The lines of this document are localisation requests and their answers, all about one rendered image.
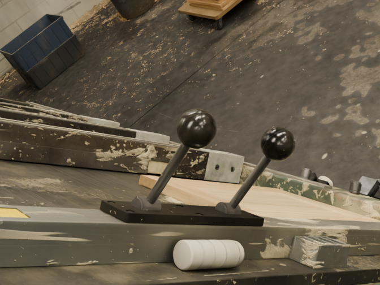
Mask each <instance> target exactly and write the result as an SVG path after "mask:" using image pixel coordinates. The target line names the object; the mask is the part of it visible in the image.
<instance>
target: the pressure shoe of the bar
mask: <svg viewBox="0 0 380 285"><path fill-rule="evenodd" d="M167 164H168V162H162V161H153V160H149V166H148V171H147V173H150V174H162V172H163V171H164V169H165V168H166V166H167Z"/></svg>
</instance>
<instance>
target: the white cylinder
mask: <svg viewBox="0 0 380 285"><path fill-rule="evenodd" d="M173 259H174V262H175V265H176V266H177V267H178V268H179V269H180V270H200V269H223V268H232V267H236V266H239V265H240V264H241V263H242V261H243V259H244V249H243V247H242V246H241V244H240V243H239V242H238V241H233V240H180V241H178V242H177V244H176V245H175V247H174V251H173Z"/></svg>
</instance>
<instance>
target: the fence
mask: <svg viewBox="0 0 380 285"><path fill-rule="evenodd" d="M0 208H1V209H16V210H18V211H20V212H21V213H23V214H24V215H26V216H27V217H28V218H19V217H0V268H3V267H36V266H68V265H102V264H134V263H152V262H174V259H173V251H174V247H175V245H176V244H177V242H178V241H180V240H233V241H238V242H239V243H240V244H241V246H242V247H243V249H244V260H250V259H268V258H289V257H290V253H291V248H292V244H293V240H294V237H295V236H328V237H329V238H332V239H335V240H337V241H341V242H342V243H346V244H348V245H349V244H350V245H351V248H350V252H349V256H366V255H380V222H368V221H343V220H329V219H304V218H279V217H263V218H264V224H263V226H228V225H205V224H163V223H126V222H123V221H121V220H120V219H118V218H115V217H113V216H112V215H110V214H108V213H106V212H104V211H102V210H100V209H75V208H50V207H36V206H11V205H0Z"/></svg>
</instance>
